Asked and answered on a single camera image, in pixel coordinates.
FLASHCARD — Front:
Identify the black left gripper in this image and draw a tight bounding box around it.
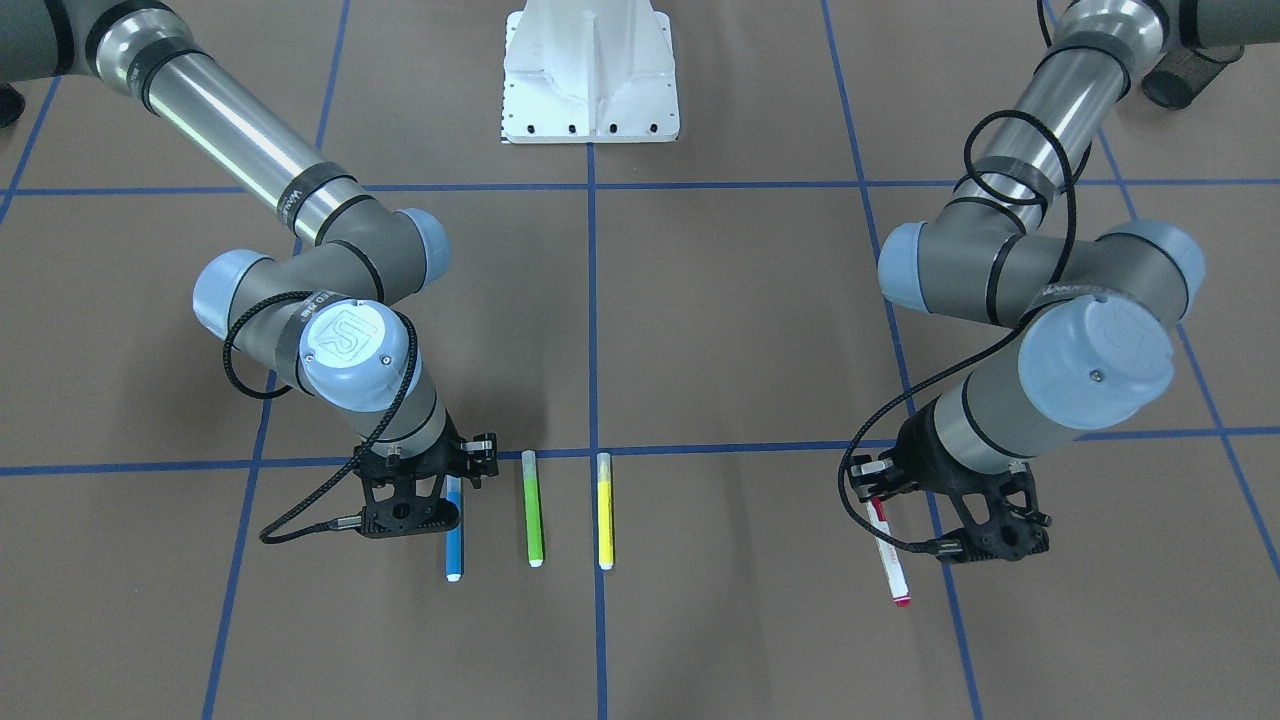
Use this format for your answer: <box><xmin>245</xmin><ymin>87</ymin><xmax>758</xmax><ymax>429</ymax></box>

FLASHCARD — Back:
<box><xmin>895</xmin><ymin>405</ymin><xmax>1052</xmax><ymax>564</ymax></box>

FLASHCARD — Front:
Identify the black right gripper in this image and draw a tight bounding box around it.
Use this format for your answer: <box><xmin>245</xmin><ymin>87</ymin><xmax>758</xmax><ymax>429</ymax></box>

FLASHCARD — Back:
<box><xmin>355</xmin><ymin>416</ymin><xmax>471</xmax><ymax>539</ymax></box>

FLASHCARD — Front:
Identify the blue highlighter marker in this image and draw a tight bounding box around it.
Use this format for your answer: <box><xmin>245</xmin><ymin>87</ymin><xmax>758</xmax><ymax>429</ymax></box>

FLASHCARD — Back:
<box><xmin>444</xmin><ymin>477</ymin><xmax>465</xmax><ymax>583</ymax></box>

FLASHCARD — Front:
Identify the red and white marker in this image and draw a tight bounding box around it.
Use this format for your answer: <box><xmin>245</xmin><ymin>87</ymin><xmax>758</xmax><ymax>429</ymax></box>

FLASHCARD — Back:
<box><xmin>865</xmin><ymin>498</ymin><xmax>911</xmax><ymax>609</ymax></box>

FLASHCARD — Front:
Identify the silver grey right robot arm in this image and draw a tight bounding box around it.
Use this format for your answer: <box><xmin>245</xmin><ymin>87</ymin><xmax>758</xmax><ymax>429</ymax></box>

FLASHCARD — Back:
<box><xmin>1</xmin><ymin>1</ymin><xmax>497</xmax><ymax>544</ymax></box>

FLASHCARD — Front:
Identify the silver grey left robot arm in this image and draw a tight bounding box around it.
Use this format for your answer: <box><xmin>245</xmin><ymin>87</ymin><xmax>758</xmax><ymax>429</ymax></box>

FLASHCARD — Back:
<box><xmin>838</xmin><ymin>1</ymin><xmax>1277</xmax><ymax>564</ymax></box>

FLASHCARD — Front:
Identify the green highlighter marker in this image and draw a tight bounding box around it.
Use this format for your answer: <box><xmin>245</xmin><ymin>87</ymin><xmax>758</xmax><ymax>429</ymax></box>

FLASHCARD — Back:
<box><xmin>520</xmin><ymin>448</ymin><xmax>545</xmax><ymax>568</ymax></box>

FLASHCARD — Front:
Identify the yellow highlighter marker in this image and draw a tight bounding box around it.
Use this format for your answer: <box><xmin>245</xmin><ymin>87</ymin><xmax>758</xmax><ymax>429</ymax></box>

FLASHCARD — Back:
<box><xmin>595</xmin><ymin>452</ymin><xmax>616</xmax><ymax>571</ymax></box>

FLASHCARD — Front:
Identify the black mesh pencil cup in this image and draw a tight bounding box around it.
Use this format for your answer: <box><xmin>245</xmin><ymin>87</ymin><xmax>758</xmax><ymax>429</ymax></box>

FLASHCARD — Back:
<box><xmin>1140</xmin><ymin>45</ymin><xmax>1245</xmax><ymax>110</ymax></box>

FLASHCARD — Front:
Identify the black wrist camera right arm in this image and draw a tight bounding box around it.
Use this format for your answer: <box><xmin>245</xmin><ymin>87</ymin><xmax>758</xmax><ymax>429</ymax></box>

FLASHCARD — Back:
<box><xmin>449</xmin><ymin>433</ymin><xmax>500</xmax><ymax>489</ymax></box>

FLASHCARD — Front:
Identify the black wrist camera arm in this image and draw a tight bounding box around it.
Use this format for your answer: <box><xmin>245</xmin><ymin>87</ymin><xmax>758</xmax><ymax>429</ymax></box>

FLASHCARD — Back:
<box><xmin>849</xmin><ymin>455</ymin><xmax>911</xmax><ymax>503</ymax></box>
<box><xmin>449</xmin><ymin>433</ymin><xmax>500</xmax><ymax>489</ymax></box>

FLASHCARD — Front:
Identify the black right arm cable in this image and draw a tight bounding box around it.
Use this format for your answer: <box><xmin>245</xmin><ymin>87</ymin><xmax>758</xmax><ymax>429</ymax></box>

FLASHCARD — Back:
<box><xmin>221</xmin><ymin>290</ymin><xmax>421</xmax><ymax>546</ymax></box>

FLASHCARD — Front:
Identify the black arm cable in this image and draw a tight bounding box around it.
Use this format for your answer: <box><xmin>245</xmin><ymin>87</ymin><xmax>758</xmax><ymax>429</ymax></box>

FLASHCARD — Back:
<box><xmin>221</xmin><ymin>290</ymin><xmax>421</xmax><ymax>546</ymax></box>
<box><xmin>838</xmin><ymin>108</ymin><xmax>1093</xmax><ymax>557</ymax></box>

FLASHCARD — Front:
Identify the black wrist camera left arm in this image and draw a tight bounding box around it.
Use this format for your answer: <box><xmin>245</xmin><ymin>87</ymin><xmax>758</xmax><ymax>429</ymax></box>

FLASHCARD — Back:
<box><xmin>849</xmin><ymin>455</ymin><xmax>911</xmax><ymax>503</ymax></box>

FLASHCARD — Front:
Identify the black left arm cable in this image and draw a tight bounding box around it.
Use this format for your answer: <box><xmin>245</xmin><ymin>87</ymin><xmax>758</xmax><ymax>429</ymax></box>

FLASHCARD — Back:
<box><xmin>838</xmin><ymin>108</ymin><xmax>1093</xmax><ymax>557</ymax></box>

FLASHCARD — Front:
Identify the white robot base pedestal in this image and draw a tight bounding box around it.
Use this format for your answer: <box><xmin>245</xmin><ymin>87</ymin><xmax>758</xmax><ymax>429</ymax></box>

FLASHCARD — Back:
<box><xmin>500</xmin><ymin>1</ymin><xmax>681</xmax><ymax>143</ymax></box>

